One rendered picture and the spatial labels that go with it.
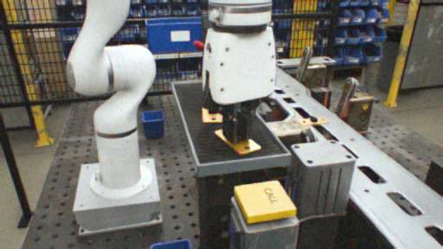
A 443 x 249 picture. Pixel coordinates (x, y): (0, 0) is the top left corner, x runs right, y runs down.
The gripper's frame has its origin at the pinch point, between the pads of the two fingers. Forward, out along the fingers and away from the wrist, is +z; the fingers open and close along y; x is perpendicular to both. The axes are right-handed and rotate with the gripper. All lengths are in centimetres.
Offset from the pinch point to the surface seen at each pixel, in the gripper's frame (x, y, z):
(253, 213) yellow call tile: -15.8, -7.4, 2.5
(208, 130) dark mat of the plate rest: 5.3, -2.4, 2.6
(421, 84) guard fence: 164, 340, 98
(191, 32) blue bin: 109, 42, 7
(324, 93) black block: 44, 64, 20
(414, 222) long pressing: -16.4, 27.6, 18.5
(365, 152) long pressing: 4.9, 40.0, 18.5
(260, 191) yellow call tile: -12.7, -4.3, 2.5
